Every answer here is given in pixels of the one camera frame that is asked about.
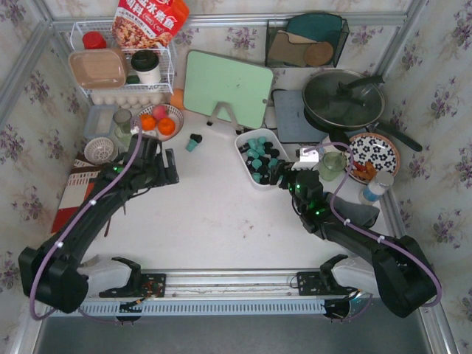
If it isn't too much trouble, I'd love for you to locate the red lid jar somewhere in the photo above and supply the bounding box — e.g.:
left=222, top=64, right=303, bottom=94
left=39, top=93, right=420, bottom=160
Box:
left=82, top=31, right=107, bottom=49

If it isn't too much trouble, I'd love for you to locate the cartoon paper cup black lid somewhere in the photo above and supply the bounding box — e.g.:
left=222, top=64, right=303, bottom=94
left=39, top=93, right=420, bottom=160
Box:
left=320, top=130, right=350, bottom=153

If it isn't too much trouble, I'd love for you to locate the grey microfibre cloth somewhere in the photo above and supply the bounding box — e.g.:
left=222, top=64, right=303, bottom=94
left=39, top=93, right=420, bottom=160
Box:
left=327, top=194, right=380, bottom=228

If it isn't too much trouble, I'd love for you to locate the striped orange cloth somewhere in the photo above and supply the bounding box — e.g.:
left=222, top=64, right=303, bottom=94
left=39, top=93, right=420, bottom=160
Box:
left=51, top=153, right=102, bottom=235

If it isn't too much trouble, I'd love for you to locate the purple cable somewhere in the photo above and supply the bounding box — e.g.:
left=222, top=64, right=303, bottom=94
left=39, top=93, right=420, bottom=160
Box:
left=29, top=127, right=143, bottom=325
left=304, top=142, right=443, bottom=325

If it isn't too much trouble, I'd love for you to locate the black capsule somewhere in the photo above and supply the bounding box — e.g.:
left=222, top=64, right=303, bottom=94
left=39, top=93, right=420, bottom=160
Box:
left=190, top=133, right=203, bottom=144
left=264, top=142, right=280, bottom=159

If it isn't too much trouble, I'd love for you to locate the green cutting board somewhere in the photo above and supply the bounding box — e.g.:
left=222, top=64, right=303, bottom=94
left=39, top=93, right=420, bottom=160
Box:
left=183, top=49, right=274, bottom=129

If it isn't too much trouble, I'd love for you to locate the floral plate with food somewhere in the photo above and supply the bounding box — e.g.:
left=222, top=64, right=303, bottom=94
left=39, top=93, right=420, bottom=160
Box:
left=350, top=133, right=400, bottom=184

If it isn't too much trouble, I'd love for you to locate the grey induction cooker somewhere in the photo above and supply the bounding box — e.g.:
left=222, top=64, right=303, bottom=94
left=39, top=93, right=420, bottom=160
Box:
left=271, top=89, right=327, bottom=144

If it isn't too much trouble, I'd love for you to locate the beige plastic container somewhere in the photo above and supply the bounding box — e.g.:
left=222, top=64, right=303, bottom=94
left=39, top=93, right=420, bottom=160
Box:
left=68, top=48, right=128, bottom=90

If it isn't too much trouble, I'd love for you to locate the white wire rack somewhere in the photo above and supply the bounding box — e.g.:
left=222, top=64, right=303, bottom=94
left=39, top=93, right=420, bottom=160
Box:
left=68, top=20, right=177, bottom=95

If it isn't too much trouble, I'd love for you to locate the green tinted glass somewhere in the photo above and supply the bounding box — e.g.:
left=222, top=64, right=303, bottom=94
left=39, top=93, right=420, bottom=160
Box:
left=112, top=108, right=132, bottom=148

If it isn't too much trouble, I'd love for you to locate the white pill bottle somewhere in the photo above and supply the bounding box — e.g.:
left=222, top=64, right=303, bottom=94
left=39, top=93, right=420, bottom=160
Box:
left=358, top=170, right=394, bottom=205

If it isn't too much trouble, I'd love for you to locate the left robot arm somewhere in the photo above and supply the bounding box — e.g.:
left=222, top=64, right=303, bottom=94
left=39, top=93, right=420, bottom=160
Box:
left=18, top=135, right=179, bottom=319

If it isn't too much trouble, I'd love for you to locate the white plastic storage basket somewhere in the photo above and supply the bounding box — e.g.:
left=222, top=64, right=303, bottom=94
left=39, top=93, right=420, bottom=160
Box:
left=235, top=128, right=288, bottom=191

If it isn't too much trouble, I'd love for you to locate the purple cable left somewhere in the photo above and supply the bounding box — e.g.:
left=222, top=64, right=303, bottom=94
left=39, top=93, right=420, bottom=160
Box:
left=29, top=127, right=143, bottom=325

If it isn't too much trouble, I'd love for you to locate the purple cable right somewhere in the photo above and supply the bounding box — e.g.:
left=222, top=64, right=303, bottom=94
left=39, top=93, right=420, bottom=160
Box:
left=304, top=142, right=443, bottom=325

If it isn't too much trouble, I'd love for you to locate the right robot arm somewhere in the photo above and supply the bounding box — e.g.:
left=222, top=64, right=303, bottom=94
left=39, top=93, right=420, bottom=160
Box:
left=269, top=160, right=442, bottom=318

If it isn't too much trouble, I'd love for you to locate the round cork coaster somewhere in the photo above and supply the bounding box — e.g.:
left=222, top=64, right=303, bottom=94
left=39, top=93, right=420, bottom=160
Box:
left=303, top=42, right=334, bottom=66

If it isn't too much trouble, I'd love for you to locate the clear container blue lid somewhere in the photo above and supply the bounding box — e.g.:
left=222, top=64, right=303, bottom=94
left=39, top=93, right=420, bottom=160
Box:
left=83, top=105, right=117, bottom=139

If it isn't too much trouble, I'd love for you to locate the green glass cup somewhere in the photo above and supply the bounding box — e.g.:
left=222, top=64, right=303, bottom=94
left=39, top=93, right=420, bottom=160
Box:
left=319, top=152, right=346, bottom=181

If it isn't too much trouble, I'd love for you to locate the white cup black lid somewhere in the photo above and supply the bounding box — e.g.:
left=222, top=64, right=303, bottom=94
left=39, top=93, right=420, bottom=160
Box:
left=131, top=49, right=162, bottom=84

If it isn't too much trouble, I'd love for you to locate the black capsule top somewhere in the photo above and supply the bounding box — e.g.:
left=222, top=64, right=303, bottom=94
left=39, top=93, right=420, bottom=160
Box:
left=190, top=133, right=203, bottom=144

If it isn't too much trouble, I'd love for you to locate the fruit plate with oranges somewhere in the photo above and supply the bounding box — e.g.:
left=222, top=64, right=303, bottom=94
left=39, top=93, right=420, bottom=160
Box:
left=132, top=104, right=184, bottom=142

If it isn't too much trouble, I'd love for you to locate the red snack bag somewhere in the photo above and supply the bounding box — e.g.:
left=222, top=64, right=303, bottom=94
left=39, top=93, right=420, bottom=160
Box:
left=111, top=0, right=190, bottom=49

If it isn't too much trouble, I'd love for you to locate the black mesh organizer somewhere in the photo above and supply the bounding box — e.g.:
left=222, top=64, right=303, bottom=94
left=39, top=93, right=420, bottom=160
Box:
left=265, top=12, right=350, bottom=68

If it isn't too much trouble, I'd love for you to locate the white patterned strainer bowl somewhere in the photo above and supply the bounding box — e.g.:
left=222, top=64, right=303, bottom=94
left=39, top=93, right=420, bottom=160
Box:
left=84, top=137, right=114, bottom=164

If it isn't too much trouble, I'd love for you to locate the black frying pan with lid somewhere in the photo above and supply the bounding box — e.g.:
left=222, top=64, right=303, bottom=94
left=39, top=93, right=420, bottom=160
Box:
left=302, top=69, right=423, bottom=152

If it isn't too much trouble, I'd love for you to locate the teal capsule top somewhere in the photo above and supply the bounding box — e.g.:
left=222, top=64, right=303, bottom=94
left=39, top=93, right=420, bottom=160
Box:
left=186, top=139, right=198, bottom=152

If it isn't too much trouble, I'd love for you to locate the egg tray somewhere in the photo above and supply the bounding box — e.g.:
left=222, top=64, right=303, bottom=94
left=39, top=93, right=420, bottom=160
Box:
left=90, top=93, right=167, bottom=109

